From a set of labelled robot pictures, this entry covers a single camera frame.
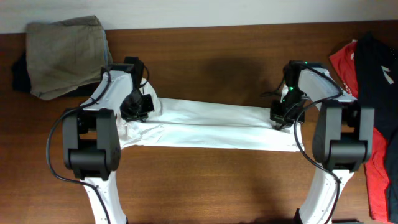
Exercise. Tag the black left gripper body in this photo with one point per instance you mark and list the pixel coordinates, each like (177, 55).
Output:
(135, 104)

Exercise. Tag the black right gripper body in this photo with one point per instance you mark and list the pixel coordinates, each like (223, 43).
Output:
(285, 111)

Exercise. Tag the white printed t-shirt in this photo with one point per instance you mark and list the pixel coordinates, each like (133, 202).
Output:
(185, 123)

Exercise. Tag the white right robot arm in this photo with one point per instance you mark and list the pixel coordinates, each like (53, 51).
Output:
(342, 140)

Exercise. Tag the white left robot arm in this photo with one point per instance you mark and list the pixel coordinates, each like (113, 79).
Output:
(91, 145)

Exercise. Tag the red garment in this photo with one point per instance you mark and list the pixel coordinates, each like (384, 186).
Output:
(376, 177)

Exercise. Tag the folded khaki trousers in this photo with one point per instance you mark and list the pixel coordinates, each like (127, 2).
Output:
(65, 55)

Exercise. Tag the black t-shirt with white mark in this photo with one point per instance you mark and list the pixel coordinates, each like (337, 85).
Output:
(376, 71)

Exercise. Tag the folded black garment under trousers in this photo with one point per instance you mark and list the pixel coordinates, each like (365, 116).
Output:
(21, 81)

